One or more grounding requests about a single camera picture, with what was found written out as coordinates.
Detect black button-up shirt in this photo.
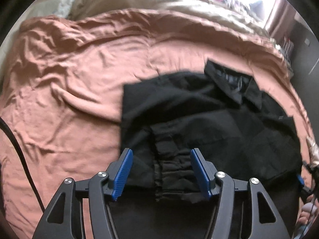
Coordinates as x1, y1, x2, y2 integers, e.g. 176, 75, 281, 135
115, 61, 302, 238

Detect person's right hand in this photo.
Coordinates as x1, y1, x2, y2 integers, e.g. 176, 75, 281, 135
297, 195, 318, 225

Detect cream folded blanket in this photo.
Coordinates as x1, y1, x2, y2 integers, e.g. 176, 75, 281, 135
307, 136, 319, 168

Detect salmon pink duvet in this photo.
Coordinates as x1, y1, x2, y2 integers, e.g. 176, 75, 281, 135
1, 9, 312, 238

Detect items on nightstand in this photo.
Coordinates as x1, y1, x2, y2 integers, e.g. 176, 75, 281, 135
280, 36, 294, 75

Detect pink right curtain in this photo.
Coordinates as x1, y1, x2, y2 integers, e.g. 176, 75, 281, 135
265, 0, 296, 43

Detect beige blanket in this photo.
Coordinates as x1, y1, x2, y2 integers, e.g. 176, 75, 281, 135
68, 0, 276, 45

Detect light green pillow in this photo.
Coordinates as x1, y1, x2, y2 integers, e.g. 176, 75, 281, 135
28, 0, 75, 18

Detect black cable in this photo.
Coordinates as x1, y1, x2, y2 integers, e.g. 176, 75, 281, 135
0, 117, 45, 211

